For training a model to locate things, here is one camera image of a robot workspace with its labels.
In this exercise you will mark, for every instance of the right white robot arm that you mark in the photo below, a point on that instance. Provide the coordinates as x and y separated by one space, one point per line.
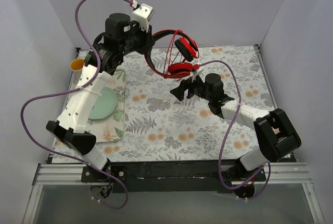
275 133

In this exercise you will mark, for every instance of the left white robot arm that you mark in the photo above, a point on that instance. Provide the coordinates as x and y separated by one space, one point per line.
123 34

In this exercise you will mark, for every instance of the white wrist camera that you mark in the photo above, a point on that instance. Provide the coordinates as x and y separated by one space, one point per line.
142 13
196 73

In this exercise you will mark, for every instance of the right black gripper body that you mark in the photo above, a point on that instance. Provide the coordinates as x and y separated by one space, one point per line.
191 89

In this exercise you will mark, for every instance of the aluminium frame rail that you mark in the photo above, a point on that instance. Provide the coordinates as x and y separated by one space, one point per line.
287 171

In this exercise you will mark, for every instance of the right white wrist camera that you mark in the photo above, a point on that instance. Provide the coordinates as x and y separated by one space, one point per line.
196 73

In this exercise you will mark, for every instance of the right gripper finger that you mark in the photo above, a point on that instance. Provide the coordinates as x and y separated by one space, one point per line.
179 91
196 80

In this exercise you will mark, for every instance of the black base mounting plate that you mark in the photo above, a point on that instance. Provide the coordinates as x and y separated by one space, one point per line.
170 176

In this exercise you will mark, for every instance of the floral mug yellow inside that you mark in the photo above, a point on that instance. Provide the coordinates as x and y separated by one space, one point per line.
76 67

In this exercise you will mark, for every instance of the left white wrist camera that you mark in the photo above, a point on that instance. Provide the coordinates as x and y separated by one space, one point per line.
142 13

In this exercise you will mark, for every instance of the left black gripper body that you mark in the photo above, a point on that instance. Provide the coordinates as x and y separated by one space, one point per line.
149 40

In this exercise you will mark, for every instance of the green ceramic plate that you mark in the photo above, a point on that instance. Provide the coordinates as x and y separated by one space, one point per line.
104 105

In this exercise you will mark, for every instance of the floral rectangular tray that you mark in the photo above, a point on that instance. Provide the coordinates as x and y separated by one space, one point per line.
111 128

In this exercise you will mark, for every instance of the floral tablecloth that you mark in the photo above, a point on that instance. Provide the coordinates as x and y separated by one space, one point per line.
158 127

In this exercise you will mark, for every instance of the red headphones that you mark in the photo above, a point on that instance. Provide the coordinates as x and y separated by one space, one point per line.
181 52

